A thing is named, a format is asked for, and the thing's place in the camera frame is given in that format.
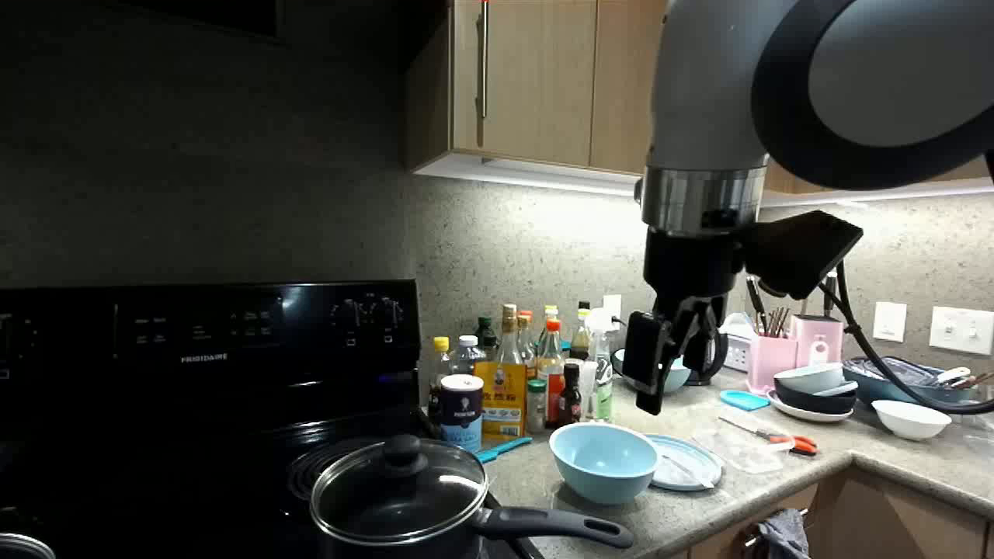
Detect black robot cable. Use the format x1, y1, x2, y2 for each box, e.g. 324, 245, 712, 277
821, 260, 994, 420

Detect grey bowl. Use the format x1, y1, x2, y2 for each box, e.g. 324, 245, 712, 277
775, 361, 862, 398

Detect under-cabinet light strip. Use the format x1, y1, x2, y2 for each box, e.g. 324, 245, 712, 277
414, 153, 994, 208

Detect small dark sauce bottle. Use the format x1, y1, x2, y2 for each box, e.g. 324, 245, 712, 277
558, 361, 584, 425

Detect dark dish tray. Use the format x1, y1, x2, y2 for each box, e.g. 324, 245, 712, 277
843, 355, 994, 414

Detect grey hanging towel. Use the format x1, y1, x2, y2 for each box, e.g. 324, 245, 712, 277
755, 506, 818, 559

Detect white jar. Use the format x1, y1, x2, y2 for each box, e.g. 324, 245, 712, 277
722, 310, 759, 372

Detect white wall outlet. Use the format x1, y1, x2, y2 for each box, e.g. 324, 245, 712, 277
870, 298, 910, 344

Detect clear bottle white cap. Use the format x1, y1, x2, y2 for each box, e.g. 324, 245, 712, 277
450, 332, 489, 379

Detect light blue bowl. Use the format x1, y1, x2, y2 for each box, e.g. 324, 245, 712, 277
548, 420, 662, 509

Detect black pot with handle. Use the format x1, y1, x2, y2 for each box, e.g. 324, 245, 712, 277
319, 494, 637, 559

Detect wide white wall switch plate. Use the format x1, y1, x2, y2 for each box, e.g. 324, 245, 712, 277
927, 304, 994, 361

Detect metal cabinet handle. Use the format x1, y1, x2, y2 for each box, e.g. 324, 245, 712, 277
472, 0, 495, 124

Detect wooden upper cabinet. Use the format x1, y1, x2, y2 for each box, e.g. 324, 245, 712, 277
400, 0, 670, 198

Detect yellow cap bottle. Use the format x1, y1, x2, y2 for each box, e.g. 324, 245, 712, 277
428, 332, 459, 392

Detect blue sponge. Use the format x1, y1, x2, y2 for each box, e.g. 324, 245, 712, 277
717, 386, 775, 414

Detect white plastic bottle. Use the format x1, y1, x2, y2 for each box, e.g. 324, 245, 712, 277
576, 355, 604, 424

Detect black kitchen stove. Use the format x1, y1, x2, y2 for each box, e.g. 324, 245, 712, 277
0, 277, 543, 559

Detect black cap bottle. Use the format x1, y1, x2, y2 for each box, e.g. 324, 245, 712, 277
571, 298, 598, 361

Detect dark green bottle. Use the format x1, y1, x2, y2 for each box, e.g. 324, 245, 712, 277
475, 314, 501, 361

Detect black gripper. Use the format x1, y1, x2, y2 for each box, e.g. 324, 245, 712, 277
620, 228, 751, 420

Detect light blue container behind gripper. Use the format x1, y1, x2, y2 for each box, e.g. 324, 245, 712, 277
614, 344, 698, 398

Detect small white bowl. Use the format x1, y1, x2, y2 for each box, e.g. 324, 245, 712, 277
870, 398, 955, 444

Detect small green cap jar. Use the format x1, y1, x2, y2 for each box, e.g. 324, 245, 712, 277
524, 375, 549, 438

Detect stacked bowls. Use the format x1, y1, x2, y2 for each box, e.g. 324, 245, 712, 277
775, 379, 865, 417

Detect pink utensil holder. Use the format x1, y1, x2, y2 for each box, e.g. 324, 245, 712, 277
745, 332, 801, 393

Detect large yellow label bottle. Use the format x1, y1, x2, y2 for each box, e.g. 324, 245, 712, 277
478, 302, 534, 446

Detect pink box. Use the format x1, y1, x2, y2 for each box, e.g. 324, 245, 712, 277
790, 314, 847, 370

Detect wooden cabinet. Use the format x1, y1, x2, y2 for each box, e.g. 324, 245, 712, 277
662, 463, 994, 559
400, 0, 670, 198

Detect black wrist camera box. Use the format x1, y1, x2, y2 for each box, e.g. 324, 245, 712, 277
744, 208, 867, 304

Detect salt canister white lid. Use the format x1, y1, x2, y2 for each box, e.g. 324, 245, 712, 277
432, 370, 489, 458

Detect grey pan with lid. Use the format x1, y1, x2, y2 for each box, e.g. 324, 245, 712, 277
0, 527, 58, 559

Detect teal handled kitchen tool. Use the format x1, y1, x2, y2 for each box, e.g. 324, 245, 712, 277
475, 431, 537, 465

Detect red cap sauce bottle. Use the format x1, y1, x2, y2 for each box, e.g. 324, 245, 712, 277
540, 316, 571, 429

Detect wooden lower cabinet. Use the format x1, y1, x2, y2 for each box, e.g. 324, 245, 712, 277
662, 463, 994, 559

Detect orange cap bottle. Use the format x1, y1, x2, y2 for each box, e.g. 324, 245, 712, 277
514, 307, 540, 367

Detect knife with orange handle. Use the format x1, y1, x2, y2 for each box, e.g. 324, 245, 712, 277
717, 414, 821, 461

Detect clear spray bottle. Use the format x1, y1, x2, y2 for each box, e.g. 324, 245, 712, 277
586, 307, 620, 424

